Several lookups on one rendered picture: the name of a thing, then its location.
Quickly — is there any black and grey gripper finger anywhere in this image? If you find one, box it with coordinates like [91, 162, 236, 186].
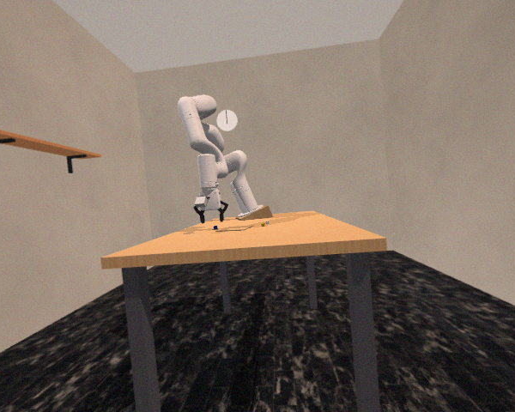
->
[193, 206, 205, 224]
[218, 201, 228, 222]

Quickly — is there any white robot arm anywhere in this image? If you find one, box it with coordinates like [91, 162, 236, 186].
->
[178, 95, 263, 217]

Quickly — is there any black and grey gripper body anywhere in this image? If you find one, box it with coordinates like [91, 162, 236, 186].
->
[200, 188, 222, 211]

